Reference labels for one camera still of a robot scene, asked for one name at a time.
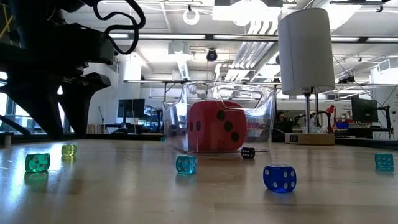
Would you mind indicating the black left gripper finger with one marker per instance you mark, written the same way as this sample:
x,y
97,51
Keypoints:
x,y
40,99
82,99

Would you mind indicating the small yellow translucent die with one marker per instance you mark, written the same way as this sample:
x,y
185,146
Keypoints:
x,y
69,150

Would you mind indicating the small green translucent die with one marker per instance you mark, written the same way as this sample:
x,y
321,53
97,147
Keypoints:
x,y
37,162

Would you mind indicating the large red foam die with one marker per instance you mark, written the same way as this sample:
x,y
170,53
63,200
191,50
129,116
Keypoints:
x,y
211,140

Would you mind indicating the small black die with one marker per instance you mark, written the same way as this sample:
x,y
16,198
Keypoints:
x,y
247,152

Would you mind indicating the small blue translucent die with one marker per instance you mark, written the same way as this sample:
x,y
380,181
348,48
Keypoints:
x,y
279,178

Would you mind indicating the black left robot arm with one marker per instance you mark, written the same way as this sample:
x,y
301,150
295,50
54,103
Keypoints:
x,y
46,12

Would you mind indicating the black computer monitor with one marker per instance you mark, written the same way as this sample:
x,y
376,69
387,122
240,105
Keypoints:
x,y
131,108
363,110

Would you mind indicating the clear plastic bin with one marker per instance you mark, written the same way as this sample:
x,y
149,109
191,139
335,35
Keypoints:
x,y
174,109

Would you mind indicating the person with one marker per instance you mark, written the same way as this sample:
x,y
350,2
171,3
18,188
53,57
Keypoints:
x,y
281,120

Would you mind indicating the white shade wooden base lamp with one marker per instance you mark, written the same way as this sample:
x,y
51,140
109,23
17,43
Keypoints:
x,y
306,49

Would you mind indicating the red desk lamp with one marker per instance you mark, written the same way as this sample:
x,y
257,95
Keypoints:
x,y
331,109

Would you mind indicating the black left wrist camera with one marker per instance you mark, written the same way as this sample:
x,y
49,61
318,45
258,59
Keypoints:
x,y
99,51

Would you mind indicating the black round ceiling camera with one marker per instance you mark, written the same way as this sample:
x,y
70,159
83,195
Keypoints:
x,y
211,55

